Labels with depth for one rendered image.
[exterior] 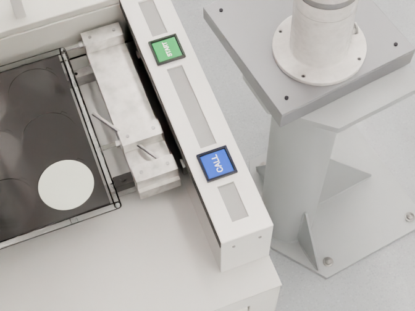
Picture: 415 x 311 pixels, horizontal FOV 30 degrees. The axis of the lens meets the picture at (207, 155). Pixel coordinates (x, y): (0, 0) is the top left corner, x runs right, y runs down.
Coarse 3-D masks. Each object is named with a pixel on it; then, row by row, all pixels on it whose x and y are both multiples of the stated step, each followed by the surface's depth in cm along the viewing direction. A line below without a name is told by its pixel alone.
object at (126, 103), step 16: (112, 48) 156; (96, 64) 154; (112, 64) 154; (128, 64) 154; (96, 80) 153; (112, 80) 152; (128, 80) 152; (112, 96) 150; (128, 96) 150; (144, 96) 150; (112, 112) 149; (128, 112) 149; (144, 112) 149; (160, 144) 145; (128, 160) 144; (144, 160) 144; (176, 176) 142; (144, 192) 141; (160, 192) 143
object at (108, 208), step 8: (104, 208) 137; (112, 208) 137; (80, 216) 136; (88, 216) 136; (96, 216) 137; (56, 224) 135; (64, 224) 135; (72, 224) 136; (32, 232) 135; (40, 232) 135; (48, 232) 135; (8, 240) 134; (16, 240) 134; (24, 240) 134; (0, 248) 134
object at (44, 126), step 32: (32, 64) 152; (0, 96) 149; (32, 96) 148; (64, 96) 148; (0, 128) 145; (32, 128) 145; (64, 128) 145; (0, 160) 142; (32, 160) 142; (0, 192) 139; (32, 192) 139; (96, 192) 139; (0, 224) 136; (32, 224) 136
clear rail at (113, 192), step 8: (64, 48) 154; (64, 56) 152; (64, 64) 152; (72, 72) 151; (72, 80) 150; (72, 88) 149; (80, 96) 148; (80, 104) 147; (88, 112) 147; (88, 128) 145; (96, 136) 144; (96, 144) 143; (96, 152) 142; (104, 160) 141; (104, 176) 140; (112, 184) 139; (112, 192) 138; (112, 200) 138
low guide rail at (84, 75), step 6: (132, 60) 158; (90, 66) 158; (78, 72) 157; (84, 72) 157; (90, 72) 157; (78, 78) 157; (84, 78) 157; (90, 78) 158; (78, 84) 158; (84, 84) 159
